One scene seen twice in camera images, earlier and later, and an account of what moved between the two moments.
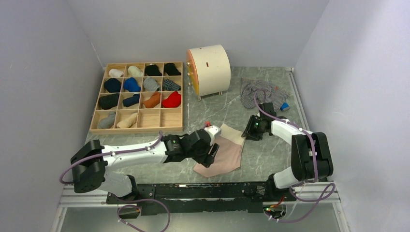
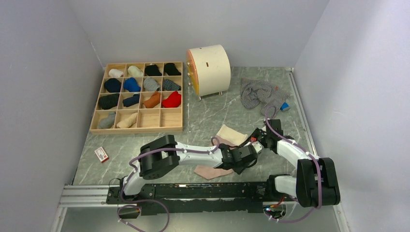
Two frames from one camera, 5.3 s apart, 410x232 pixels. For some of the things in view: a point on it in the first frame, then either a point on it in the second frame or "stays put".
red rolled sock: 174,100 stays put
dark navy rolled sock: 131,101 stays put
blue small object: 285,107 stays put
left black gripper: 207,159 to 239,169
